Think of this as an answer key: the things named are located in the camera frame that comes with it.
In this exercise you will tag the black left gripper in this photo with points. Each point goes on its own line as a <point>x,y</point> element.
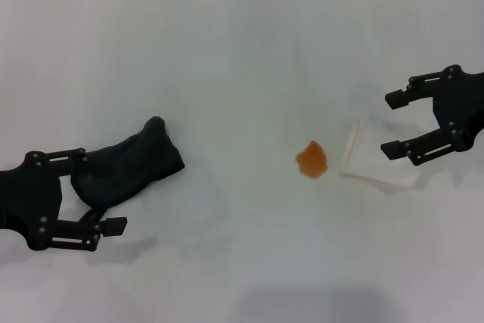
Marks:
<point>30,194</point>

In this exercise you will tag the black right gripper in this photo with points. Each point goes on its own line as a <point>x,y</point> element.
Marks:
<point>465,103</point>

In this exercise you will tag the white paper cup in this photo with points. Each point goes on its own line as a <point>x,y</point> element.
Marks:
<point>370,160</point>

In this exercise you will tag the dark blue rag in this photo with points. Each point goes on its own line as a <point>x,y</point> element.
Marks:
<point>128,164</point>

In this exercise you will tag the brown liquid stain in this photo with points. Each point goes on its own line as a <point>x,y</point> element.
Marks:
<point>312,160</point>

